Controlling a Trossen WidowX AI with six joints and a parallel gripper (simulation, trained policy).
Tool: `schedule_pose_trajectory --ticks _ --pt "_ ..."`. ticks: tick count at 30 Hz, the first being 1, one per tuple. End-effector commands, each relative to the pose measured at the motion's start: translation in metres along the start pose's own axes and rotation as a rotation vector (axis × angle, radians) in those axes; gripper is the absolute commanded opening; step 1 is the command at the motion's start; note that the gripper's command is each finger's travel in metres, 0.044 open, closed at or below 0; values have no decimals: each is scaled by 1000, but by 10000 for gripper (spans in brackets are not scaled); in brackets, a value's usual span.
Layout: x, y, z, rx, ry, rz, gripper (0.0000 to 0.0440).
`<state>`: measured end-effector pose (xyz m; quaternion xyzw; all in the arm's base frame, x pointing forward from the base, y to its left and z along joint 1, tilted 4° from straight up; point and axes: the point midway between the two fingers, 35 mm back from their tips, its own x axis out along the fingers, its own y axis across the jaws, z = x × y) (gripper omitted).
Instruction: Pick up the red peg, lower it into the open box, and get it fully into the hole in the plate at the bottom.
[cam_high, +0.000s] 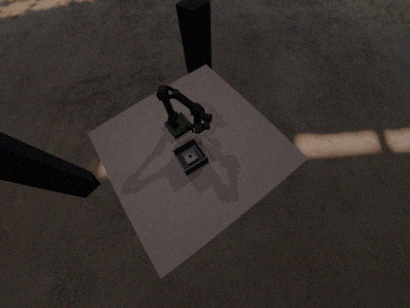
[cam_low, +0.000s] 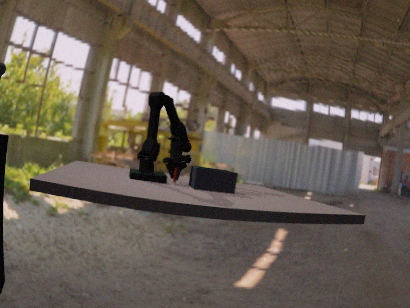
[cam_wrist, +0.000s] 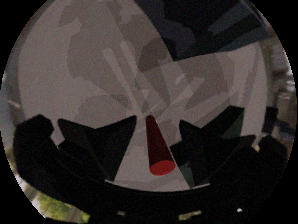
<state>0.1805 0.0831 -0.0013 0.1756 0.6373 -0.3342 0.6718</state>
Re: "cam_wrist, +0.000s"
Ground dark red peg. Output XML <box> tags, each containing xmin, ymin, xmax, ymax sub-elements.
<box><xmin>145</xmin><ymin>116</ymin><xmax>176</xmax><ymax>176</ymax></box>

